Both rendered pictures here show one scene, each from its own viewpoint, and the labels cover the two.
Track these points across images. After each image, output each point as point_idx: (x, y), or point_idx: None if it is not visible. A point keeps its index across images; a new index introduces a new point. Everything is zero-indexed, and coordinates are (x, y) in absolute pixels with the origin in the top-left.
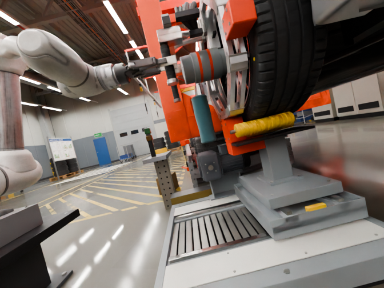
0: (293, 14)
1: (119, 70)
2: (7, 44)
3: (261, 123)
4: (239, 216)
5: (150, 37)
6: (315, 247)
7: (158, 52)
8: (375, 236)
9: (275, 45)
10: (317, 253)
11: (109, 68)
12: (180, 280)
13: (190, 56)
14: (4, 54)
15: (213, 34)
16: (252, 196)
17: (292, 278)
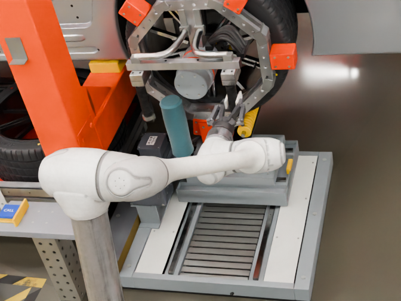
0: (294, 39)
1: (233, 131)
2: (247, 163)
3: (255, 114)
4: (221, 216)
5: (33, 3)
6: (304, 192)
7: (46, 27)
8: (314, 163)
9: None
10: (309, 194)
11: (231, 135)
12: (287, 271)
13: (205, 70)
14: (204, 174)
15: (210, 35)
16: (222, 188)
17: (320, 214)
